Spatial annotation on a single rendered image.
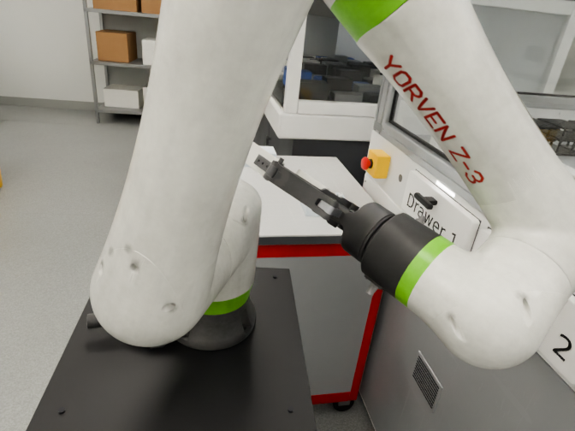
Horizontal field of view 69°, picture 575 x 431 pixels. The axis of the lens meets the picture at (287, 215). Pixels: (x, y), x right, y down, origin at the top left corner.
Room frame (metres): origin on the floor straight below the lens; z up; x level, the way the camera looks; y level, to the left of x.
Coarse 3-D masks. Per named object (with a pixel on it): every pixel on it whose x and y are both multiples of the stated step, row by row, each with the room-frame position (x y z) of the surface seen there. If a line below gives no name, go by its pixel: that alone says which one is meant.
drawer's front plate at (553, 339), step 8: (480, 232) 0.73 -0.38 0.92; (488, 232) 0.72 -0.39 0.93; (480, 240) 0.73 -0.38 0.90; (568, 304) 0.52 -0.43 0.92; (560, 312) 0.52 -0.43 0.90; (568, 312) 0.51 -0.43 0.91; (560, 320) 0.52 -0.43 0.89; (568, 320) 0.51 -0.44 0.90; (552, 328) 0.52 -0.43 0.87; (560, 328) 0.51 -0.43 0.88; (568, 328) 0.50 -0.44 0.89; (552, 336) 0.52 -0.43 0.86; (560, 336) 0.51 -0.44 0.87; (568, 336) 0.50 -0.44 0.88; (544, 344) 0.52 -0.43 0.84; (552, 344) 0.51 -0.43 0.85; (560, 344) 0.50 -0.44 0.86; (544, 352) 0.52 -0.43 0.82; (552, 352) 0.51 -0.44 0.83; (560, 352) 0.49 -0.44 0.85; (568, 352) 0.48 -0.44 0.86; (552, 360) 0.50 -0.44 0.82; (560, 360) 0.49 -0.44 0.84; (568, 360) 0.48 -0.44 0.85; (560, 368) 0.48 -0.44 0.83; (568, 368) 0.47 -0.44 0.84; (568, 376) 0.47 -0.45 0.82
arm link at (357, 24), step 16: (336, 0) 0.46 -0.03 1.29; (352, 0) 0.45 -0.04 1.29; (368, 0) 0.44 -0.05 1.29; (384, 0) 0.43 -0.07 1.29; (400, 0) 0.43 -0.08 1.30; (336, 16) 0.48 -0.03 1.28; (352, 16) 0.45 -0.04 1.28; (368, 16) 0.44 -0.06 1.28; (384, 16) 0.43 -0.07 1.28; (352, 32) 0.47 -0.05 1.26
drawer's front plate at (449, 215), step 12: (408, 180) 1.04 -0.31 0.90; (420, 180) 0.98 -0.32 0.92; (408, 192) 1.02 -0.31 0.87; (420, 192) 0.97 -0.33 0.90; (432, 192) 0.92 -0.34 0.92; (444, 192) 0.90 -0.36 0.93; (420, 204) 0.96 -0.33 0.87; (444, 204) 0.86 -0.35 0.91; (456, 204) 0.84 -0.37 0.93; (432, 216) 0.90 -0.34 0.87; (444, 216) 0.85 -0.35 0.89; (456, 216) 0.81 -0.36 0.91; (468, 216) 0.78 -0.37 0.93; (432, 228) 0.88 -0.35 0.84; (456, 228) 0.80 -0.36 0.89; (468, 228) 0.77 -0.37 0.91; (456, 240) 0.79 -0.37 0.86; (468, 240) 0.76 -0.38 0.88
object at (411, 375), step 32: (384, 192) 1.19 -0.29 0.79; (384, 320) 1.02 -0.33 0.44; (416, 320) 0.87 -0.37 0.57; (384, 352) 0.97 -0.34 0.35; (416, 352) 0.83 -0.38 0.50; (448, 352) 0.73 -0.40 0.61; (384, 384) 0.93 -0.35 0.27; (416, 384) 0.79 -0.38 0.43; (448, 384) 0.70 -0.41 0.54; (480, 384) 0.62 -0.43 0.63; (512, 384) 0.56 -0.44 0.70; (544, 384) 0.51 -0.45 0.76; (384, 416) 0.88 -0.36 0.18; (416, 416) 0.76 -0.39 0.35; (448, 416) 0.66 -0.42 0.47; (480, 416) 0.59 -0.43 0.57; (512, 416) 0.53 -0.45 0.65; (544, 416) 0.49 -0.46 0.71
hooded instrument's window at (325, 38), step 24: (312, 24) 1.67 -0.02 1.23; (336, 24) 1.69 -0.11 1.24; (312, 48) 1.67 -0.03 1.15; (336, 48) 1.69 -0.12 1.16; (312, 72) 1.67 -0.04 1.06; (336, 72) 1.70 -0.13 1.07; (360, 72) 1.72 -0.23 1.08; (312, 96) 1.68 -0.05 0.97; (336, 96) 1.70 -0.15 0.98; (360, 96) 1.72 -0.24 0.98
